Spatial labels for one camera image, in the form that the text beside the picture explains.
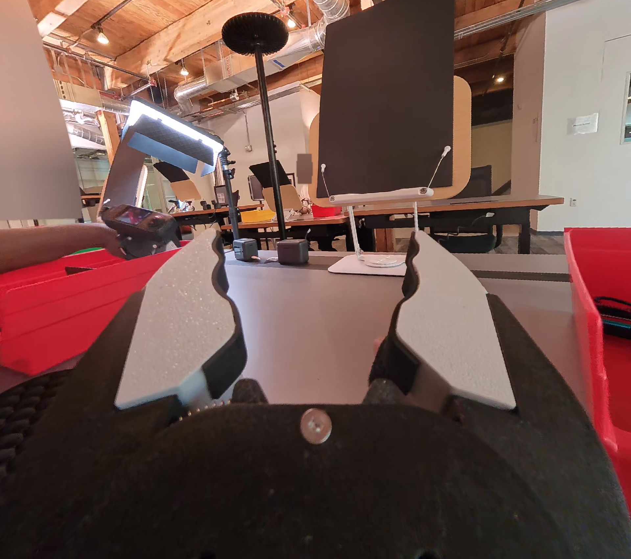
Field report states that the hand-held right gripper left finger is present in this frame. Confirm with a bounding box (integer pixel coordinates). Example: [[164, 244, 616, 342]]
[[114, 228, 248, 411]]

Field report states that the small black board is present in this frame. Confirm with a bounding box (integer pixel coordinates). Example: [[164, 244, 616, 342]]
[[248, 159, 292, 189]]

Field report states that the black stand with round top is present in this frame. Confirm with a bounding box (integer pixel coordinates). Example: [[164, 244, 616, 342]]
[[221, 11, 291, 241]]

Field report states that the black knitted cloth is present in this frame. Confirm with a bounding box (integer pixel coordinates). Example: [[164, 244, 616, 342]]
[[0, 369, 80, 476]]

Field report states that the tan board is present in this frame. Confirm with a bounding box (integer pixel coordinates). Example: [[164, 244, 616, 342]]
[[309, 75, 473, 208]]

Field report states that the white paper sign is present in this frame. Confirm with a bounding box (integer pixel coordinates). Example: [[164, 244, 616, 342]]
[[566, 113, 600, 136]]

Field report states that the black cable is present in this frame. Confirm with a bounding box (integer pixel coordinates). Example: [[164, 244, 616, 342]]
[[593, 295, 631, 339]]

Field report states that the studio light panel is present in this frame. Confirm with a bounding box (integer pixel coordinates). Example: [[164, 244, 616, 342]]
[[100, 96, 226, 221]]

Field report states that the black light stand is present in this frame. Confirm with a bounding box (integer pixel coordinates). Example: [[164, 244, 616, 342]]
[[218, 147, 241, 241]]

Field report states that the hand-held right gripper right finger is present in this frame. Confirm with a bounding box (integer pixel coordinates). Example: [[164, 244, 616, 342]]
[[369, 229, 518, 411]]

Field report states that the person's left hand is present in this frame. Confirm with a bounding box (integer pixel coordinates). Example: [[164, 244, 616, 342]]
[[96, 224, 128, 258]]

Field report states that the white book stand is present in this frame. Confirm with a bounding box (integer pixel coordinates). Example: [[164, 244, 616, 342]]
[[319, 145, 452, 278]]

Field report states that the person's left forearm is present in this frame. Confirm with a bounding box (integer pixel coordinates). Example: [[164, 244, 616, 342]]
[[0, 222, 106, 275]]

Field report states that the red plastic bin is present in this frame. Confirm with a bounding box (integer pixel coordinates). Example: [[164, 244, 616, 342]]
[[0, 239, 198, 376], [563, 227, 631, 513]]

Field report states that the wooden background desk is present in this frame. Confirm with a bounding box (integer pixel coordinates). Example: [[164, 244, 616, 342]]
[[219, 214, 352, 252], [362, 195, 566, 255]]

